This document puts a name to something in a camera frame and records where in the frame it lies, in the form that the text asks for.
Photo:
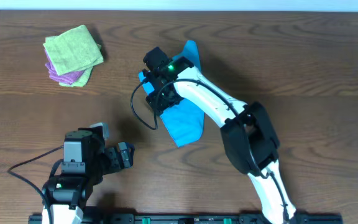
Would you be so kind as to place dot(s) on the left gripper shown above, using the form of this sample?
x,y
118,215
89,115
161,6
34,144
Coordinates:
x,y
117,156

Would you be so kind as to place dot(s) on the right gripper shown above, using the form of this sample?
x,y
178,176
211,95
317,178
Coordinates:
x,y
162,106

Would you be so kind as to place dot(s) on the blue microfiber cloth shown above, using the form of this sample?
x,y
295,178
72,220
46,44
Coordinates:
x,y
185,121

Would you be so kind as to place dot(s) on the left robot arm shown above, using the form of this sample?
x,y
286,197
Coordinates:
x,y
67,196

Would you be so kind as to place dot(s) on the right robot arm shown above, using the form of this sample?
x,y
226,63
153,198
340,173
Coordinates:
x,y
249,139

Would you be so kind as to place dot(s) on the green folded cloth bottom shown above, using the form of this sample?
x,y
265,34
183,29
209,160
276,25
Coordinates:
x,y
82,79

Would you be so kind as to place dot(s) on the green folded cloth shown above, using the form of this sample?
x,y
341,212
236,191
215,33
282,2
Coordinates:
x,y
78,38
82,79

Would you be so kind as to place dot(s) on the green folded cloth top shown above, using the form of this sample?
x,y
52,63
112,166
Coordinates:
x,y
78,38

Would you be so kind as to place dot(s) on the purple folded cloth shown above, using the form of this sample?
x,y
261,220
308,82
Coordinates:
x,y
68,78

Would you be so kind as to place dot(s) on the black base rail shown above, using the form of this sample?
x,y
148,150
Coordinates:
x,y
250,218

